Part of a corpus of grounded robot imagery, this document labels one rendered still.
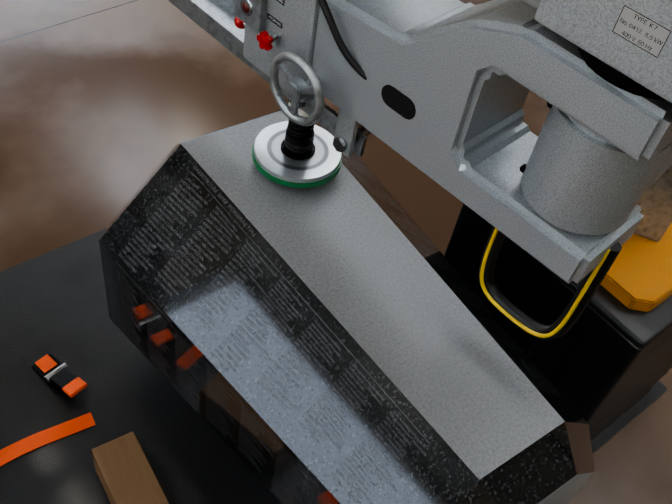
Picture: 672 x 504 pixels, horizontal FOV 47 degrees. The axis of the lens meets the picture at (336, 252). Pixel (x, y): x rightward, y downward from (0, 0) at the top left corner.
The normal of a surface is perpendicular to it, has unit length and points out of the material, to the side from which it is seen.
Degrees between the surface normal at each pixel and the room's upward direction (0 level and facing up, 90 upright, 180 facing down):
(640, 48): 90
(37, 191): 0
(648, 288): 0
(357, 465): 45
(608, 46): 90
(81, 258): 0
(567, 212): 90
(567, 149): 90
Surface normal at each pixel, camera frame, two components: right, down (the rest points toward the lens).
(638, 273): 0.14, -0.66
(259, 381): -0.46, -0.19
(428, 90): -0.72, 0.45
